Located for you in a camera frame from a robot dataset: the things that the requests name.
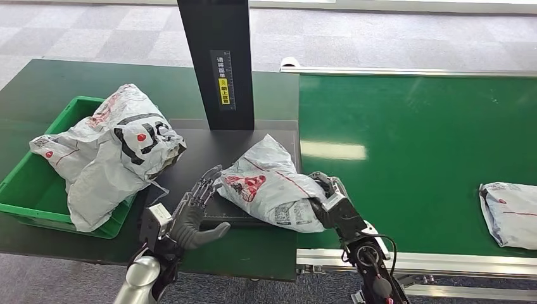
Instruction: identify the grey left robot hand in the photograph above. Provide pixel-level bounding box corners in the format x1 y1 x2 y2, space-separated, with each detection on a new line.
170 164 232 251

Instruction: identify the black inbound scanner machine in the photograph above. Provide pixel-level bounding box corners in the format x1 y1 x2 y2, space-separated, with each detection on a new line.
140 0 306 229

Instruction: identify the grey package with red line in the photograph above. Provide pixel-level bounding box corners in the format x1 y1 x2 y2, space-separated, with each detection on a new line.
479 182 537 251

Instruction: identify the aluminium conveyor side rail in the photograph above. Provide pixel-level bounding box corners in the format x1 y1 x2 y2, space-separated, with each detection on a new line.
295 248 537 304
279 56 537 79

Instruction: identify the large grey black-printed package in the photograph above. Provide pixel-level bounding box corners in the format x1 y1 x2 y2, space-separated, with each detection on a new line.
29 83 187 233

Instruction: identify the grey package with red print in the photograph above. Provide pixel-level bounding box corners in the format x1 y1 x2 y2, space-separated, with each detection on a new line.
213 134 332 234

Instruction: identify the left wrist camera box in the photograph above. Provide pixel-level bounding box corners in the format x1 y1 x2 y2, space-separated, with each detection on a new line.
139 203 174 253

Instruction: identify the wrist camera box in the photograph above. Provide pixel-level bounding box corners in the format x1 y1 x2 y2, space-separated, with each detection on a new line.
139 203 174 253
312 192 368 244

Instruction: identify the green conveyor belt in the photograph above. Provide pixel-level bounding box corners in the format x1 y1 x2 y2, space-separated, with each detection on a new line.
296 74 537 259

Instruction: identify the green plastic delivery box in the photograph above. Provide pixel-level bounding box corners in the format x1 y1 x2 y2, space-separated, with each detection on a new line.
0 96 137 240

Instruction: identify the yellow black label sticker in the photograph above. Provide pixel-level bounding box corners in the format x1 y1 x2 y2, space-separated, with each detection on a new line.
210 50 237 112

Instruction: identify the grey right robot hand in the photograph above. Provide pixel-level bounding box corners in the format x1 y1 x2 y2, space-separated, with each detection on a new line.
307 170 350 201

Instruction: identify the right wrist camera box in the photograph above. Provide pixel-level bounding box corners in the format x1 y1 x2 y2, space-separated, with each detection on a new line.
312 192 368 244

